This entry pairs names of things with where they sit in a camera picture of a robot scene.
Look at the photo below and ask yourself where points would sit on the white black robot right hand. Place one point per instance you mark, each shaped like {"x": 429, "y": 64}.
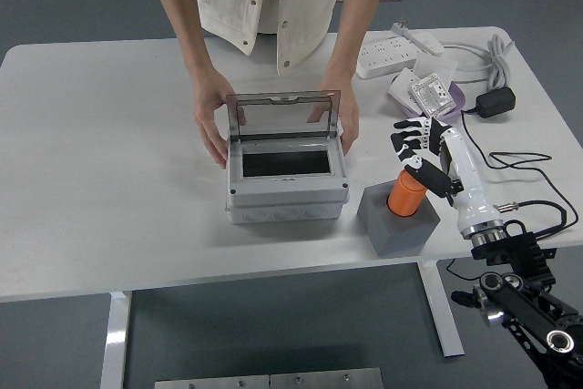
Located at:
{"x": 469, "y": 193}

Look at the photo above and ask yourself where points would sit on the person's left hand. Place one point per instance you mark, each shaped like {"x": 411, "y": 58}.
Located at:
{"x": 350, "y": 111}

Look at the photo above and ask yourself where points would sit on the person's right hand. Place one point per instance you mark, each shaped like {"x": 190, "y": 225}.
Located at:
{"x": 209, "y": 106}

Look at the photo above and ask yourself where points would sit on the smoky transparent box lid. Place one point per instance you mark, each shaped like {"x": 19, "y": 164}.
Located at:
{"x": 234, "y": 115}

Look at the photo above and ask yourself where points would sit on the orange cylindrical battery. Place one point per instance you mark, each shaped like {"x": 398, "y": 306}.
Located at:
{"x": 403, "y": 200}

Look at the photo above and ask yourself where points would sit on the grey plastic junction box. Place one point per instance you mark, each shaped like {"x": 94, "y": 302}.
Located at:
{"x": 282, "y": 200}

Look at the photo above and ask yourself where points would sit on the person's left forearm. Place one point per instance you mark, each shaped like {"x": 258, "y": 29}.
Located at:
{"x": 353, "y": 33}

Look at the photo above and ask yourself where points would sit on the person's right forearm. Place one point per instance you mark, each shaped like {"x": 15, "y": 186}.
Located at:
{"x": 182, "y": 29}

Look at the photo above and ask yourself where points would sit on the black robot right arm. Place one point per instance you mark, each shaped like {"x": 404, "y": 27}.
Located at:
{"x": 524, "y": 298}

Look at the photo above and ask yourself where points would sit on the small white rectangular box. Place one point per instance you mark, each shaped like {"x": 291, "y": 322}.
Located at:
{"x": 429, "y": 44}

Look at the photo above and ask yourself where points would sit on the white flat card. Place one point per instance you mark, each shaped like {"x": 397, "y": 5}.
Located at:
{"x": 403, "y": 86}

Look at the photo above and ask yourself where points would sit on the white power strip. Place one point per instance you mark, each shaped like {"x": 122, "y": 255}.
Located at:
{"x": 382, "y": 58}

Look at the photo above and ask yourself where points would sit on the grey foam holder block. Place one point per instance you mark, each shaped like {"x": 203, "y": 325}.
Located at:
{"x": 401, "y": 238}

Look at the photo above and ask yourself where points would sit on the black power adapter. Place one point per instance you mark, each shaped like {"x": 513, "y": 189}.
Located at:
{"x": 496, "y": 102}

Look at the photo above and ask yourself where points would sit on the purple plastic tray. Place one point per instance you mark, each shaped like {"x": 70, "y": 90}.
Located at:
{"x": 457, "y": 97}

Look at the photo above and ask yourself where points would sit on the white power plug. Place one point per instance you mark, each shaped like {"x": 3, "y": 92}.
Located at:
{"x": 401, "y": 28}

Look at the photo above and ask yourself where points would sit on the white table leg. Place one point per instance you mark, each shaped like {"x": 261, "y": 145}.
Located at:
{"x": 439, "y": 311}
{"x": 116, "y": 339}

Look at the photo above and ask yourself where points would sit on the grey metal plate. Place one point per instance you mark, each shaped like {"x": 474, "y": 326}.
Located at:
{"x": 211, "y": 384}
{"x": 325, "y": 380}

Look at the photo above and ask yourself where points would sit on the white square frame card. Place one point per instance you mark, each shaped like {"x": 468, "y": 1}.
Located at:
{"x": 437, "y": 64}

